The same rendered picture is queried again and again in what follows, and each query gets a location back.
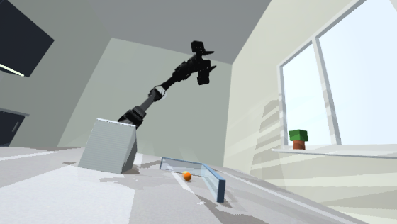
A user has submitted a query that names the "clear low wall corner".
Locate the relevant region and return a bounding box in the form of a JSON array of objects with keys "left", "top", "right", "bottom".
[{"left": 160, "top": 158, "right": 219, "bottom": 200}]

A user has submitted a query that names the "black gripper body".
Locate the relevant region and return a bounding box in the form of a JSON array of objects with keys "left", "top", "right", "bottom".
[{"left": 186, "top": 40, "right": 209, "bottom": 85}]

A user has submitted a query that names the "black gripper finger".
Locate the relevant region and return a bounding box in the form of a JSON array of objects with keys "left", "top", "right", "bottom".
[
  {"left": 199, "top": 65, "right": 216, "bottom": 78},
  {"left": 196, "top": 48, "right": 215, "bottom": 56}
]

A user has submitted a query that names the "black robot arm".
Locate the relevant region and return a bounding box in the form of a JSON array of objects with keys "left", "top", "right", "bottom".
[{"left": 117, "top": 59, "right": 211, "bottom": 130}]

